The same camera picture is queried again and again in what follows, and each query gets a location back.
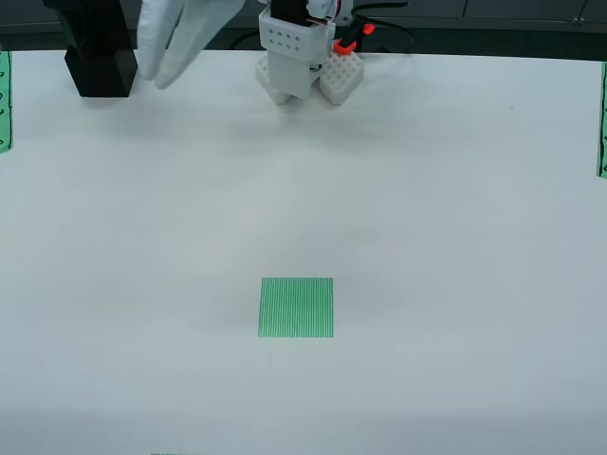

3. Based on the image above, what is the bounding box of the black orange bar clamp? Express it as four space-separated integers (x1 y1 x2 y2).
333 2 410 54

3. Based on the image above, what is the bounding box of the green striped square sheet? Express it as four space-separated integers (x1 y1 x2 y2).
256 277 335 339

